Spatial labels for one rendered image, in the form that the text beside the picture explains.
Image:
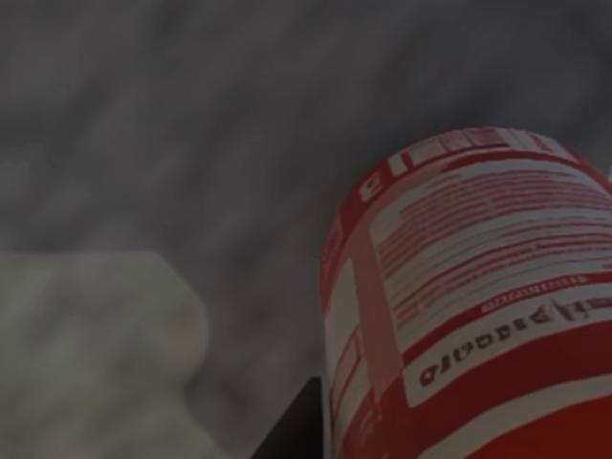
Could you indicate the red and white can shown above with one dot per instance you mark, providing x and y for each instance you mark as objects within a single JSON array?
[{"x": 468, "y": 296}]

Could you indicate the pale beige cloth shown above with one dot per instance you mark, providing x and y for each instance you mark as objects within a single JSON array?
[{"x": 91, "y": 354}]

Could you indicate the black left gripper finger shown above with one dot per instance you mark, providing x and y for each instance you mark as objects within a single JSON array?
[{"x": 299, "y": 425}]

